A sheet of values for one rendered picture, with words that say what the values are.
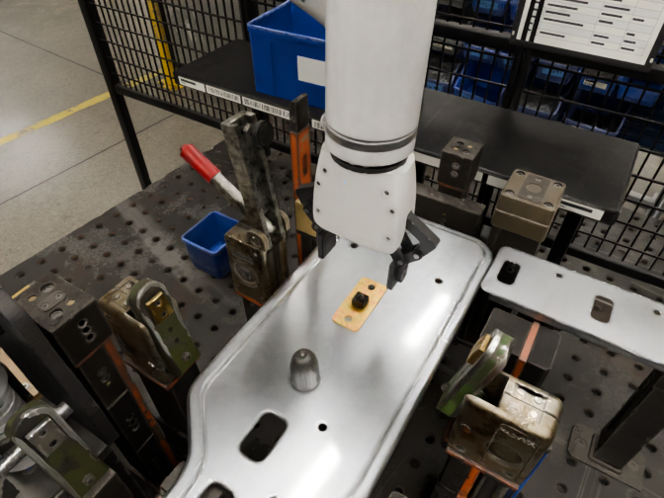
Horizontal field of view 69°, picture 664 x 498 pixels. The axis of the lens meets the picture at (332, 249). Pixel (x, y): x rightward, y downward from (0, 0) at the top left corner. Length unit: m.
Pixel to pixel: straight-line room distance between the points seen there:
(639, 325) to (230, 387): 0.50
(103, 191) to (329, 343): 2.20
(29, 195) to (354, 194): 2.47
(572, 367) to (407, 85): 0.73
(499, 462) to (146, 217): 0.98
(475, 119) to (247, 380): 0.64
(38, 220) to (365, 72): 2.35
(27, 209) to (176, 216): 1.55
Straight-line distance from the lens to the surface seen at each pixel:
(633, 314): 0.72
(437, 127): 0.92
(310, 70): 0.94
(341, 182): 0.47
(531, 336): 0.67
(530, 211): 0.74
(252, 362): 0.58
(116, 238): 1.25
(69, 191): 2.77
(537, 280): 0.70
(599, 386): 1.02
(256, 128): 0.53
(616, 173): 0.90
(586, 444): 0.95
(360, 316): 0.61
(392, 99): 0.40
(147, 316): 0.54
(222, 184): 0.64
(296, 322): 0.61
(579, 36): 0.95
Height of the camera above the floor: 1.48
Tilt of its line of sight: 44 degrees down
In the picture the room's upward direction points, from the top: straight up
